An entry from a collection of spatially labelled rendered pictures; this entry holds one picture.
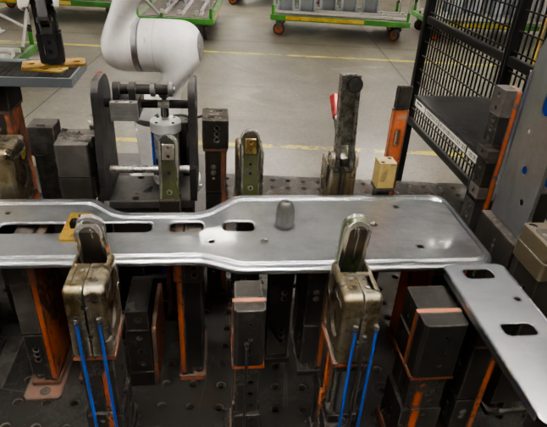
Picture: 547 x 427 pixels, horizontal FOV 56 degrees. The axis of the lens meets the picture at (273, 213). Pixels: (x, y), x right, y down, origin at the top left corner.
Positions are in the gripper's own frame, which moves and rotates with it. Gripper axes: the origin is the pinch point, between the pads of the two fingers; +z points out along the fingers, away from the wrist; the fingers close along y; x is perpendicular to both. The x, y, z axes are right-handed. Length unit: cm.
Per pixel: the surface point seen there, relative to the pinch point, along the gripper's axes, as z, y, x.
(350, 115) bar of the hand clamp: 15, -1, 49
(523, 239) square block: 26, 30, 64
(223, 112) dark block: 16.8, -13.7, 27.8
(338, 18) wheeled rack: 106, -582, 336
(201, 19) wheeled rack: 102, -587, 148
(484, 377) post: 44, 39, 55
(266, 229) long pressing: 28.8, 10.9, 28.5
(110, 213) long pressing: 28.0, -0.2, 4.3
